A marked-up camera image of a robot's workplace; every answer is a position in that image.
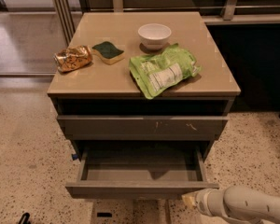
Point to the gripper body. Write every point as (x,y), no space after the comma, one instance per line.
(203,202)

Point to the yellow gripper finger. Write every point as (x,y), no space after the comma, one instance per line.
(189,200)

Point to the grey drawer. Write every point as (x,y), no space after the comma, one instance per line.
(141,173)
(142,128)

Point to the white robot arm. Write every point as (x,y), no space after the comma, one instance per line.
(235,205)

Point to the grey drawer cabinet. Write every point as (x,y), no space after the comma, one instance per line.
(100,89)

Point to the grey top drawer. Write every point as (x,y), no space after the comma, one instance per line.
(142,128)

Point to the green snack bag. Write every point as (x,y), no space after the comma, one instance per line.
(156,73)

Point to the black object bottom left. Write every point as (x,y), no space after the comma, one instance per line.
(25,219)

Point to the green yellow sponge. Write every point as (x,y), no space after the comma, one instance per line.
(108,52)

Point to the white bowl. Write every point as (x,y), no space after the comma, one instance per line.
(154,36)

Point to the metal shelf frame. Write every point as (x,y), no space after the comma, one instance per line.
(214,12)

